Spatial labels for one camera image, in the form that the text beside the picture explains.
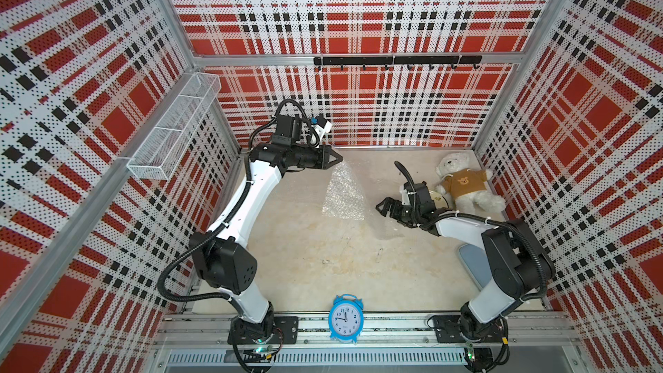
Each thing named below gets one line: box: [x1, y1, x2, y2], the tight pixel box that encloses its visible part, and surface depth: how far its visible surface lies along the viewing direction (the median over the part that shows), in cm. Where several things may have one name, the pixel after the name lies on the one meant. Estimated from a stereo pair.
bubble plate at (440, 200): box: [429, 189, 451, 209], surface depth 103 cm
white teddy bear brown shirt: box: [435, 151, 507, 215], surface depth 100 cm
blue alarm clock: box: [328, 293, 366, 345], surface depth 75 cm
